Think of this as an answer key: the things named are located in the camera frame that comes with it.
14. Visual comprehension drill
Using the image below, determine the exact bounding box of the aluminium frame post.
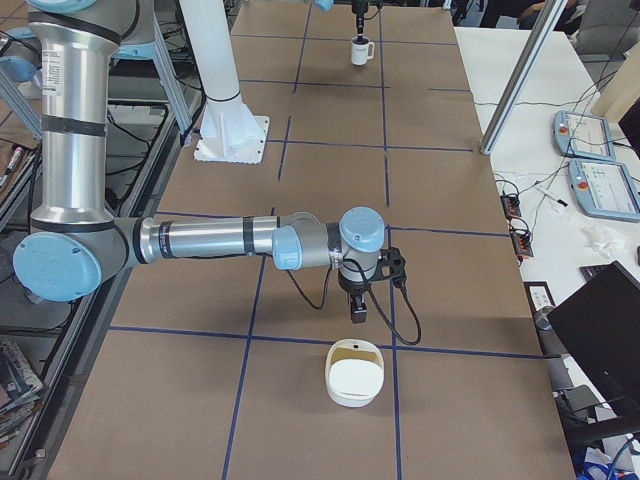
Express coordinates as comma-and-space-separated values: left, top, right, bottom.
480, 0, 567, 155

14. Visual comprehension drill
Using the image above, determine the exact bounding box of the black computer monitor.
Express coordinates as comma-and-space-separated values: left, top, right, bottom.
548, 261, 639, 415

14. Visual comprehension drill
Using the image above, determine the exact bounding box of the black white marker pen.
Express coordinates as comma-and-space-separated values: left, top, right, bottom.
534, 184, 568, 208

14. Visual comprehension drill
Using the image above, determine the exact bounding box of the white mug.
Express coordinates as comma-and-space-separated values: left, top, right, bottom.
350, 36, 375, 67

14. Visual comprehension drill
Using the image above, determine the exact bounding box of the crumpled white tissue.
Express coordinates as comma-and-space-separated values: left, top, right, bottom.
581, 225, 626, 259

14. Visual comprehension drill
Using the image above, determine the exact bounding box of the teach pendant tablet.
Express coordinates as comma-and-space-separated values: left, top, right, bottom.
568, 158, 639, 223
552, 111, 616, 161

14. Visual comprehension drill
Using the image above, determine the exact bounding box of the upper teach pendant tablet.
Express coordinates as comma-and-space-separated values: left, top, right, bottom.
552, 111, 616, 161

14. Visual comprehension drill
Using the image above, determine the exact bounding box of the stack of books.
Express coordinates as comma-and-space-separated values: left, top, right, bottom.
1, 337, 44, 448

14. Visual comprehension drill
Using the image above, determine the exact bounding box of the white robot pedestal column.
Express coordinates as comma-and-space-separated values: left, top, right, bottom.
180, 0, 270, 164

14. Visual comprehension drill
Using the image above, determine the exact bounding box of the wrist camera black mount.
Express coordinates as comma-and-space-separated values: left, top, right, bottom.
372, 247, 407, 289

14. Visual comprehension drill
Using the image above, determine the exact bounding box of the lower teach pendant tablet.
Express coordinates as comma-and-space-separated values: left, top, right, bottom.
568, 158, 639, 223

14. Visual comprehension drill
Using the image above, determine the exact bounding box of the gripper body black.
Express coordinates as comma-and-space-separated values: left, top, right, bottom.
351, 0, 369, 15
338, 272, 370, 297

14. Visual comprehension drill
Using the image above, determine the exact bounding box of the orange black usb hub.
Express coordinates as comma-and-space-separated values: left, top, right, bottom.
500, 194, 521, 219

